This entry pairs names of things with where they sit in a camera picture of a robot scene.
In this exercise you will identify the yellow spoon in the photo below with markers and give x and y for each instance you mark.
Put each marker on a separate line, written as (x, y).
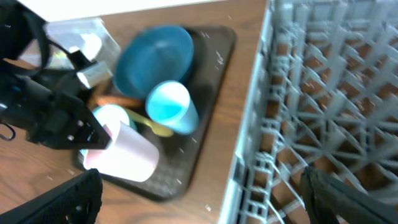
(156, 128)

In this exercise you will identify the clear plastic bin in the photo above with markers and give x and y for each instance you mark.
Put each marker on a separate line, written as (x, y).
(87, 35)

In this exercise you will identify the light blue cup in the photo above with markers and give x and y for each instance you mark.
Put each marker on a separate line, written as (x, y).
(171, 105)

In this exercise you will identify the light blue rice bowl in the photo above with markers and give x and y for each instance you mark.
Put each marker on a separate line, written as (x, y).
(113, 114)

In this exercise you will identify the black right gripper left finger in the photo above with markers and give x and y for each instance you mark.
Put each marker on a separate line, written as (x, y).
(77, 200)

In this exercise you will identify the pink cup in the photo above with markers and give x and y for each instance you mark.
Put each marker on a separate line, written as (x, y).
(127, 156)

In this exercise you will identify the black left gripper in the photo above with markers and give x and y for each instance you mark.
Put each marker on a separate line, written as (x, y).
(51, 118)

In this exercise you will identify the dark brown serving tray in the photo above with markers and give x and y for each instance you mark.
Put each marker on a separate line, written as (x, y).
(178, 154)

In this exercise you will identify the dark blue plate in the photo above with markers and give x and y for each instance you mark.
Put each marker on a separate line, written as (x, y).
(157, 54)

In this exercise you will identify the orange carrot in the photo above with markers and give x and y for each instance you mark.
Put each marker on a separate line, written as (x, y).
(115, 100)

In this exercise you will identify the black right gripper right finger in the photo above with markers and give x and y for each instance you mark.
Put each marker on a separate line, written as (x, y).
(325, 198)

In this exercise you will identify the grey dishwasher rack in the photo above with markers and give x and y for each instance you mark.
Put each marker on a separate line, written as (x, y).
(323, 92)

